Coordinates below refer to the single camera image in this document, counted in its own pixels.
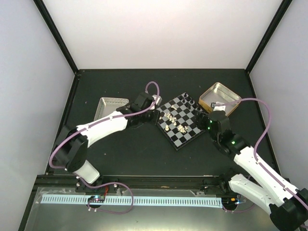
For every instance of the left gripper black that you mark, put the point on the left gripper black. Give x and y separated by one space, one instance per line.
155 120

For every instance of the silver tin tray pink rim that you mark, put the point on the silver tin tray pink rim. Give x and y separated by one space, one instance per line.
107 105

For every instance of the black chess pieces row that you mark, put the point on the black chess pieces row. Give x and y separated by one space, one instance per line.
189 105

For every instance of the checkered chess board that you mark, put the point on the checkered chess board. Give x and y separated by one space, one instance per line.
177 139

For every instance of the white chess pieces pile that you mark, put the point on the white chess pieces pile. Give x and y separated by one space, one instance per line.
171 116

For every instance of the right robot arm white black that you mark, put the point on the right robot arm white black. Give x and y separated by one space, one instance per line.
286 205

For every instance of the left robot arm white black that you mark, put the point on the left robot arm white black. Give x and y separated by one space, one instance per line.
72 144

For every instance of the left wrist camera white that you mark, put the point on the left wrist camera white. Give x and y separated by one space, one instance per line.
157 99

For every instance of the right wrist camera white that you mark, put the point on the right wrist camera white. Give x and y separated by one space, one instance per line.
218 106

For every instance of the left circuit board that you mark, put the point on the left circuit board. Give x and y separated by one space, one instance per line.
96 199

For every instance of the right circuit board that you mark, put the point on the right circuit board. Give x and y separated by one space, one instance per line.
233 200

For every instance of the gold tin box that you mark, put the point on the gold tin box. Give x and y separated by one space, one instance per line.
218 93

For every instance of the circuit board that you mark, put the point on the circuit board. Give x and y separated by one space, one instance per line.
96 199
233 200

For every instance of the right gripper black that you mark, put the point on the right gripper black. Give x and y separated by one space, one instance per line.
200 120

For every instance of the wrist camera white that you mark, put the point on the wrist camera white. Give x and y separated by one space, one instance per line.
218 106
157 99

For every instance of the light blue slotted cable duct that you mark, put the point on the light blue slotted cable duct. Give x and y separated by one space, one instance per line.
211 202

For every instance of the black mounting rail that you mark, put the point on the black mounting rail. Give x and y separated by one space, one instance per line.
206 184

